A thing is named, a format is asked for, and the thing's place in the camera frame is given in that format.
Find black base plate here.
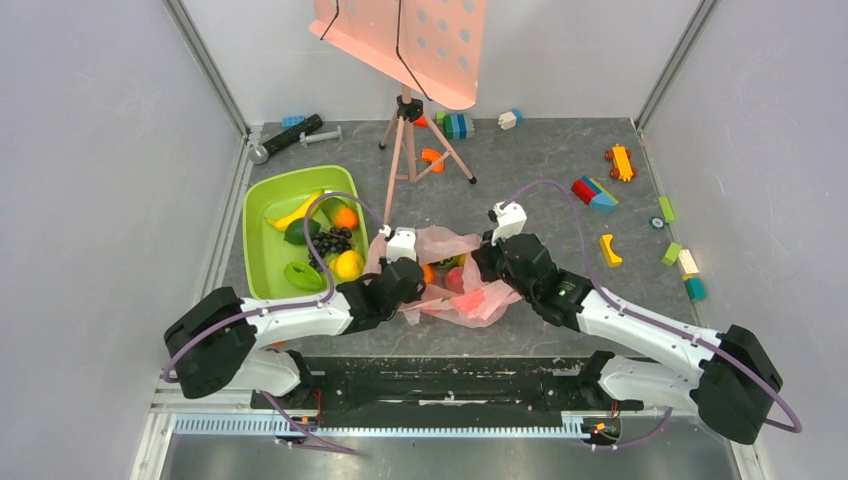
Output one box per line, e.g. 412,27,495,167
277,357,644,428

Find fake banana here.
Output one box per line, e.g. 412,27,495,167
265,189,325,233

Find fake peach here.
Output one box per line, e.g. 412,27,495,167
445,266,465,294

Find white blue brick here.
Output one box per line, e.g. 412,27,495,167
497,109,524,130

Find fake lime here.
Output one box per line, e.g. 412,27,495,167
283,218,321,246

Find fake black grapes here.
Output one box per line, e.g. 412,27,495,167
308,227,353,271

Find green plastic basin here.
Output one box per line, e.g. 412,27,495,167
243,165,369,299

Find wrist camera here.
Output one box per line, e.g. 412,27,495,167
379,225,418,263
489,201,527,245

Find pink plastic bag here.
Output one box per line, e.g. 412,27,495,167
399,226,522,328

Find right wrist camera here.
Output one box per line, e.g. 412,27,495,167
489,201,527,245

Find blue toy brick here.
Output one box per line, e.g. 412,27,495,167
281,115,306,130

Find yellow curved brick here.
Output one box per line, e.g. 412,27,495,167
599,234,623,268

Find green small brick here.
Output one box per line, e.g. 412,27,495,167
661,242,682,266

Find black microphone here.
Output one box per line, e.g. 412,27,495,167
248,114,323,165

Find yellow toy car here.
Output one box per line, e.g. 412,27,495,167
604,144,638,182

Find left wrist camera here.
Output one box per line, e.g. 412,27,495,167
379,225,418,263

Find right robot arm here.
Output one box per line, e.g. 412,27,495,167
471,234,783,445

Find orange curved brick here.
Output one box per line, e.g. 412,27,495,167
420,148,445,173

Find white teal brick stack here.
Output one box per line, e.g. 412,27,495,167
677,249,707,302

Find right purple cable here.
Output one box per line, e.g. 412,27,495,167
500,178,804,453

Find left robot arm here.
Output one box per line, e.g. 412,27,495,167
162,258,426,408

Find fake lemon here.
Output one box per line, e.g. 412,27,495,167
329,250,366,283

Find red blue brick house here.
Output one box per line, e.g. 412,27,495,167
571,176,619,213

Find grey syringe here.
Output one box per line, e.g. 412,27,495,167
299,126,343,148

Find fake green pepper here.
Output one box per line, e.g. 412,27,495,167
284,261,326,292

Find green flat brick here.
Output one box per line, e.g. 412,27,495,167
658,196,676,224

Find small blue wheel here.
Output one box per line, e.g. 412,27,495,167
649,216,666,230

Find fake mango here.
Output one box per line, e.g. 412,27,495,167
320,197,359,231

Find fake orange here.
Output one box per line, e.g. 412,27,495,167
421,264,436,284

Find pink music stand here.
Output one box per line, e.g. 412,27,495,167
309,0,488,220

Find green blue brick stack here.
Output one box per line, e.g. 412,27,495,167
435,111,475,140

